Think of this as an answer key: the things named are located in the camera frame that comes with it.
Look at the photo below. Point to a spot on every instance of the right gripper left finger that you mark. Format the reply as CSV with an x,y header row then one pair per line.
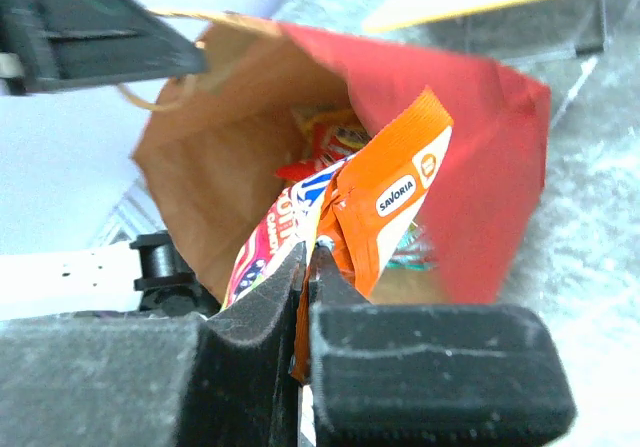
x,y
121,346

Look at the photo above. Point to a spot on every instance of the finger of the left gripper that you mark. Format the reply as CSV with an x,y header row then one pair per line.
x,y
59,45

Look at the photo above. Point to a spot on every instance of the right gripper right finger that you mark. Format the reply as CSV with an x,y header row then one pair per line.
x,y
430,375

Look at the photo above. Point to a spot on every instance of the red paper bag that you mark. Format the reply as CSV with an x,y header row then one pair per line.
x,y
210,157

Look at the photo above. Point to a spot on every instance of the teal mint candy bag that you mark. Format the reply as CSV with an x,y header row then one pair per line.
x,y
414,251

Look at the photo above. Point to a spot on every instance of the red snack packet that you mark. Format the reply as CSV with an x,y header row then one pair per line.
x,y
330,136

